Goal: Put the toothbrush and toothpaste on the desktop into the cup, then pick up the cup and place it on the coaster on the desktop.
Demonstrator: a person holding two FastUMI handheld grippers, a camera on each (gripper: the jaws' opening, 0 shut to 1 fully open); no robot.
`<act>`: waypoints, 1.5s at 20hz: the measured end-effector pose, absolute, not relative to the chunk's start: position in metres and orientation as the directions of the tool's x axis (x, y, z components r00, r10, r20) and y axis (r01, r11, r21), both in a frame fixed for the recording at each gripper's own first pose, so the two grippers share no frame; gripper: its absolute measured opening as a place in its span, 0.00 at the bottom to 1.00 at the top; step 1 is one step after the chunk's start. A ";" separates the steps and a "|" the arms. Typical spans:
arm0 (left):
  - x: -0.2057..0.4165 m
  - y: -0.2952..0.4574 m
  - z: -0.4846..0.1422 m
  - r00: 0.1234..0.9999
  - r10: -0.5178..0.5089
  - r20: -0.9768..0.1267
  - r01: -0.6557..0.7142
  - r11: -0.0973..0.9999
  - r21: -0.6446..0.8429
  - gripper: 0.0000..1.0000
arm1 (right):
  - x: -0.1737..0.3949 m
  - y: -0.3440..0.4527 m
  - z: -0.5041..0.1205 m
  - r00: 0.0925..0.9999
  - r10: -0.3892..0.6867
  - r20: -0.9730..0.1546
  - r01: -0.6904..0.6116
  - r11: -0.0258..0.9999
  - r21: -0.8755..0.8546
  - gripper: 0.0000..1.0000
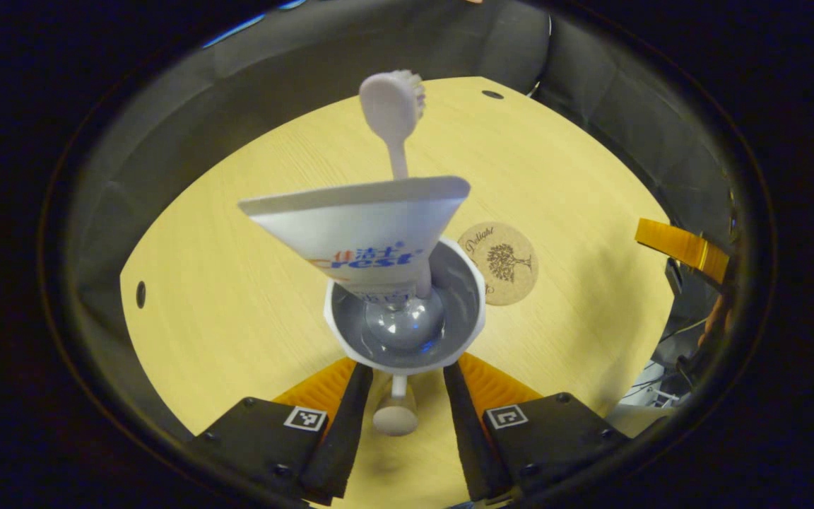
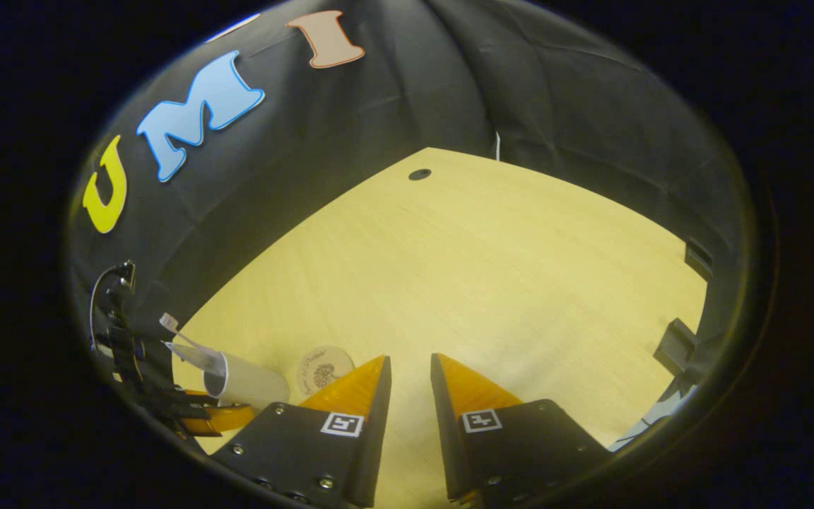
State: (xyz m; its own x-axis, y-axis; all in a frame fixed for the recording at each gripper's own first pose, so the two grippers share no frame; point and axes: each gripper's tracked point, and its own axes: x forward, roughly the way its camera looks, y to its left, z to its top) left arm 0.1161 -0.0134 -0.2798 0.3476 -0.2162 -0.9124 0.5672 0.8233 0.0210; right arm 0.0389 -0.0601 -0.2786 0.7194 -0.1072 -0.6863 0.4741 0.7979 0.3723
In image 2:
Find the light wooden desktop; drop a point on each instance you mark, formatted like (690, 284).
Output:
(485, 283)

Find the white toothpaste tube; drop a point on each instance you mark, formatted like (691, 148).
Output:
(195, 355)

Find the black desk bracket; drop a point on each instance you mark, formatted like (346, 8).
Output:
(675, 346)
(698, 258)

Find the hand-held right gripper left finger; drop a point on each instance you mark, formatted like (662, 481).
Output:
(377, 438)

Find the round cork coaster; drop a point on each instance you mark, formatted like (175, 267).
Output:
(319, 371)

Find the white toothbrush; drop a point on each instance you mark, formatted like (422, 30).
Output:
(167, 322)

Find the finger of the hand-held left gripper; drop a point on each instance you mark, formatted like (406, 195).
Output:
(216, 420)
(191, 398)

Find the dark desk grommet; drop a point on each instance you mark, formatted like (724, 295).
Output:
(419, 174)

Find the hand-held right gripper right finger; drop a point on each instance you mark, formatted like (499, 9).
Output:
(446, 438)

